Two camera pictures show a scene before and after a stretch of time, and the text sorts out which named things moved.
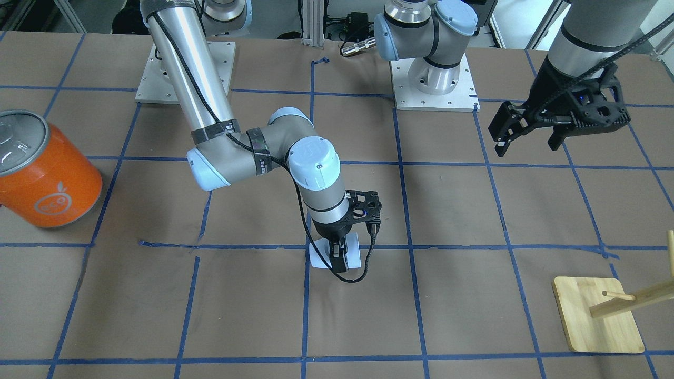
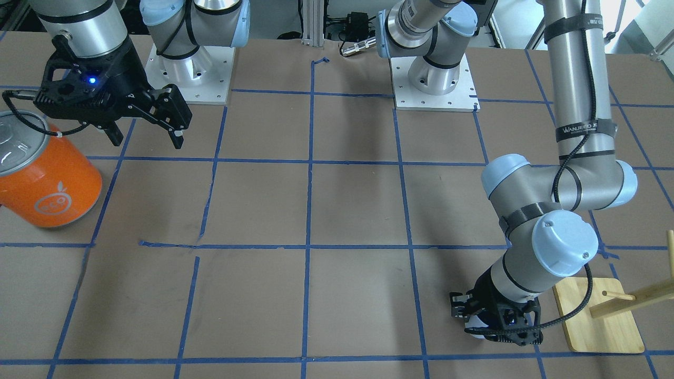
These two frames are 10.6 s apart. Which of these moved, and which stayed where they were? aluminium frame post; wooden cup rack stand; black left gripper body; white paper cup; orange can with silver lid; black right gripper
Moved: white paper cup; black left gripper body; black right gripper
Stayed: wooden cup rack stand; aluminium frame post; orange can with silver lid
